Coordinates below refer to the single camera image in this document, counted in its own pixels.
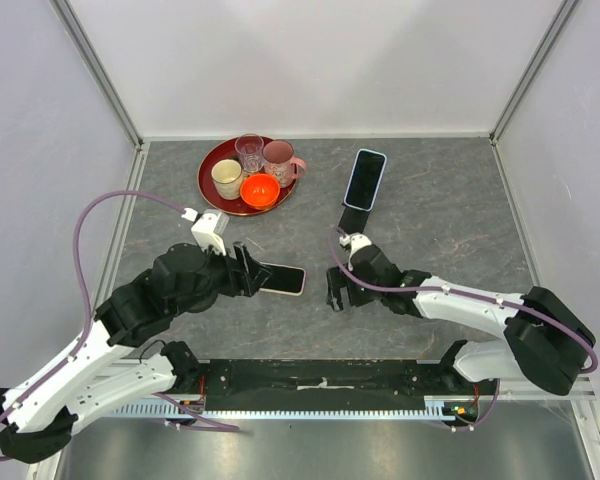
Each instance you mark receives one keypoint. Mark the red round tray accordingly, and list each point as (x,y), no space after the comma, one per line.
(236,207)

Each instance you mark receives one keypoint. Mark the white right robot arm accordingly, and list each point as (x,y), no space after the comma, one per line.
(533,335)

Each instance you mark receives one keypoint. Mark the black folding phone stand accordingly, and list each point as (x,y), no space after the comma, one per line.
(352,221)

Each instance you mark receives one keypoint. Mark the beige case phone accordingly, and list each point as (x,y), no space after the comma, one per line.
(285,280)

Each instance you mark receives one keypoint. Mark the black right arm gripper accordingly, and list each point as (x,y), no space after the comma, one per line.
(333,296)

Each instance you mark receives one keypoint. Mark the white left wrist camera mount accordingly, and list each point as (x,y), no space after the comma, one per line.
(207,229)

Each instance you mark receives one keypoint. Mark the blue case phone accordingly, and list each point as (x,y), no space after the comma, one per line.
(365,179)

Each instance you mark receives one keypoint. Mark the cream ceramic cup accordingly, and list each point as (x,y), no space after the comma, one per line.
(227,176)

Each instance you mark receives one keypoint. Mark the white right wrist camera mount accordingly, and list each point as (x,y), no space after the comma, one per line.
(353,242)

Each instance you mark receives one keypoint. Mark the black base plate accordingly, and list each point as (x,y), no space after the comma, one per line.
(245,383)

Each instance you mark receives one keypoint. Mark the pink mug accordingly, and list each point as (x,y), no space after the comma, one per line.
(281,163)

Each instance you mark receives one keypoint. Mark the orange plastic bowl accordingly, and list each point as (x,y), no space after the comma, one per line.
(260,191)

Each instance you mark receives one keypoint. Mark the slotted cable duct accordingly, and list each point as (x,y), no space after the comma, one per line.
(155,408)

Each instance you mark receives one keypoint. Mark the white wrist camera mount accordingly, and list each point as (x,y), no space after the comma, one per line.
(353,242)
(207,229)

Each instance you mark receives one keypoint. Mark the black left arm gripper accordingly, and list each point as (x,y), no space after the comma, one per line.
(251,274)

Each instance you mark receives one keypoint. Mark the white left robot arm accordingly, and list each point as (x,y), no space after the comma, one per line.
(39,417)

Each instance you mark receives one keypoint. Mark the clear drinking glass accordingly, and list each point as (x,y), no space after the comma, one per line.
(249,148)

